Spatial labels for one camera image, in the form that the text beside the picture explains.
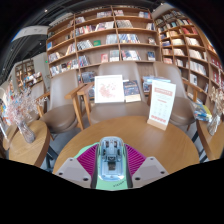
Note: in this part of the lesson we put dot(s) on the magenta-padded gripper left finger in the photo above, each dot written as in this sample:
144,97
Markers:
71,168

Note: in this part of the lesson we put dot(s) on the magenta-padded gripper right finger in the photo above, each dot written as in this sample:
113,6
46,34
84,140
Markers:
151,168

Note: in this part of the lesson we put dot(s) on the green smiley mouse pad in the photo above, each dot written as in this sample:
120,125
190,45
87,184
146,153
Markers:
110,185

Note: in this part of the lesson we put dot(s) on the round wooden side table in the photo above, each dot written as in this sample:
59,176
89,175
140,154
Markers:
213,143
28,150

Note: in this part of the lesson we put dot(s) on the brown leather armchair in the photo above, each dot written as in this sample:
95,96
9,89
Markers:
116,111
183,110
61,113

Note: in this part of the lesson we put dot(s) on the glass vase with pink flowers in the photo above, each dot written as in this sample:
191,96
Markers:
25,131

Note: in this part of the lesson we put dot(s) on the white sign on wooden base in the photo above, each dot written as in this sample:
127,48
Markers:
162,103

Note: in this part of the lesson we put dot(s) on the stack of blue books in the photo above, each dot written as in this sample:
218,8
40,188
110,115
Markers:
202,112

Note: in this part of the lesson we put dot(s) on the glass vase with white flowers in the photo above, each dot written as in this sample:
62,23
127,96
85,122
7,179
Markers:
215,123

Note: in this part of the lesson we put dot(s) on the dark blue book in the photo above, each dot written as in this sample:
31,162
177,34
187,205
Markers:
131,90

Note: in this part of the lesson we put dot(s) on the white book with pink print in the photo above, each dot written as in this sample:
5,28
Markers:
109,89

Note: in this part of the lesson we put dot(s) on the distant wooden bookshelf unit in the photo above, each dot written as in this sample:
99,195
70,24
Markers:
26,73

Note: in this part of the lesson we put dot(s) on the angled wooden bookshelf unit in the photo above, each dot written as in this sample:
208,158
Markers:
190,50

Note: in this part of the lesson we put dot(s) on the wide wooden bookshelf unit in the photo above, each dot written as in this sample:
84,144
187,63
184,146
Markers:
103,36

